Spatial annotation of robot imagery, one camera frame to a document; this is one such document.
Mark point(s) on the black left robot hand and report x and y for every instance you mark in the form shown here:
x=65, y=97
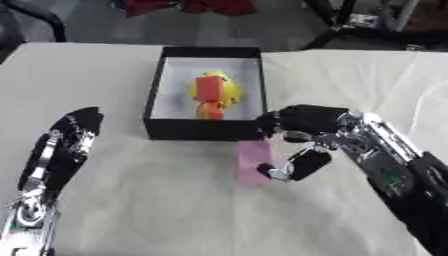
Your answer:
x=67, y=146

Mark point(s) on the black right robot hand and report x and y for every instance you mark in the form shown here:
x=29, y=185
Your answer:
x=309, y=121

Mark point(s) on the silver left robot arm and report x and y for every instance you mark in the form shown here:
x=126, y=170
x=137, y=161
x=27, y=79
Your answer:
x=26, y=223

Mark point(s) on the silver and black right robot arm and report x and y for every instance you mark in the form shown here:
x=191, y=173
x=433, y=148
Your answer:
x=396, y=166

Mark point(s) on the black box with white inside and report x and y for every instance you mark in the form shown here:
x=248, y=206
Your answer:
x=205, y=96

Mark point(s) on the pink rectangular block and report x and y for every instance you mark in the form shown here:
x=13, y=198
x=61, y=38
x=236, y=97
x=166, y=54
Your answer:
x=254, y=163

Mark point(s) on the yellow soft toy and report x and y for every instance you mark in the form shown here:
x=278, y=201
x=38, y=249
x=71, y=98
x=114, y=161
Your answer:
x=233, y=89

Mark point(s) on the orange toy fruit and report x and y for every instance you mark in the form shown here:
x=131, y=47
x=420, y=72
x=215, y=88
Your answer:
x=210, y=110

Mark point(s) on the red rectangular block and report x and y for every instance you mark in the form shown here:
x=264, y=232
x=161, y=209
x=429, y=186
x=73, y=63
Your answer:
x=210, y=88

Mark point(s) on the black tripod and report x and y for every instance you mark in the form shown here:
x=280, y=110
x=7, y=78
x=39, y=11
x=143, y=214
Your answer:
x=361, y=23

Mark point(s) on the red bag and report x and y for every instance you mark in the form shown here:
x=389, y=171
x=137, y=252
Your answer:
x=192, y=6

